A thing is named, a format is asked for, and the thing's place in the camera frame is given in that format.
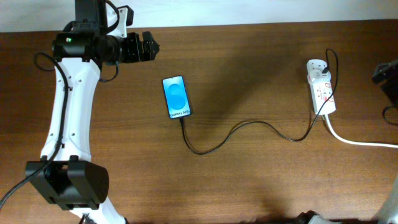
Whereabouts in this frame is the blue screen Galaxy smartphone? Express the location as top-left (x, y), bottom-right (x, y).
top-left (162, 76), bottom-right (192, 119)

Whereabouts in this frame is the black USB charging cable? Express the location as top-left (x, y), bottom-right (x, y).
top-left (179, 48), bottom-right (339, 156)

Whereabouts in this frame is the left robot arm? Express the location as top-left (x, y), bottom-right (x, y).
top-left (25, 1), bottom-right (159, 223)

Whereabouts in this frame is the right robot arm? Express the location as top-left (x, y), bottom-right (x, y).
top-left (296, 58), bottom-right (397, 152)

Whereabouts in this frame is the white power strip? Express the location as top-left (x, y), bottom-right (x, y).
top-left (307, 59), bottom-right (336, 116)

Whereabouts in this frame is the left camera cable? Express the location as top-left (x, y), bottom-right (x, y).
top-left (0, 0), bottom-right (121, 211)

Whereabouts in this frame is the camera cable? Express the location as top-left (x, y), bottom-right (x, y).
top-left (381, 105), bottom-right (398, 127)
top-left (0, 0), bottom-right (121, 211)

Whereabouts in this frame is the right camera cable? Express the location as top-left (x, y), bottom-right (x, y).
top-left (381, 105), bottom-right (398, 127)

